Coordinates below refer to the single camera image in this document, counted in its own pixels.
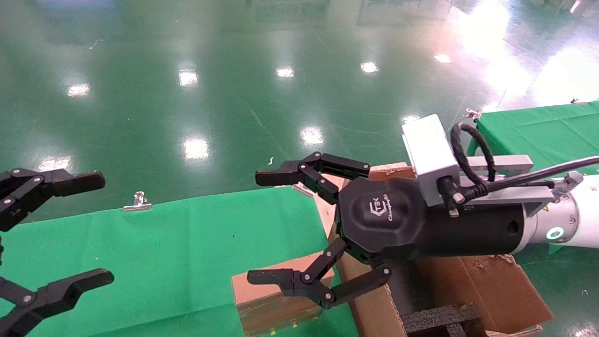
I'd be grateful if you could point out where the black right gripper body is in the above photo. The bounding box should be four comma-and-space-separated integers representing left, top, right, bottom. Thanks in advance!
337, 177, 525, 265

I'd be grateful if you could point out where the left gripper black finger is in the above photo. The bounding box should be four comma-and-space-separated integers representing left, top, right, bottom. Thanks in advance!
0, 168, 106, 232
0, 268, 114, 337

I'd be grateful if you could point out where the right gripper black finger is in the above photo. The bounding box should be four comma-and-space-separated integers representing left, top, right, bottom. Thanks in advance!
255, 152, 370, 205
247, 238, 392, 309

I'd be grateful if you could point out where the small cardboard box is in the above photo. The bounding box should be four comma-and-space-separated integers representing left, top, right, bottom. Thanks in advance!
232, 253, 336, 337

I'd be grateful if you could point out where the large open cardboard carton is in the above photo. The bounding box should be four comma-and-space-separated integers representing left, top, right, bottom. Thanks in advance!
328, 161, 555, 337

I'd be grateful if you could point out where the black foam bottom liner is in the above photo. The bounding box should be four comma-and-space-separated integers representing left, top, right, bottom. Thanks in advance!
387, 260, 425, 316

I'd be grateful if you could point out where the green table cloth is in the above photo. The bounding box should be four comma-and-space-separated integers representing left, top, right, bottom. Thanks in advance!
467, 101, 599, 256
0, 186, 361, 337

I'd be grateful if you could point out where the black foam block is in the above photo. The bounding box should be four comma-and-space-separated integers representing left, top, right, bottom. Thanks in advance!
400, 303, 482, 337

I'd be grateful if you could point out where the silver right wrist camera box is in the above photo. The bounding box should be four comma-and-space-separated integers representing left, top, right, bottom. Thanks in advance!
402, 114, 466, 218

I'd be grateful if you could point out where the grey camera mounting bracket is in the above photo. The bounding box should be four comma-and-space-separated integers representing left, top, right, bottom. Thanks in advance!
456, 154, 555, 217

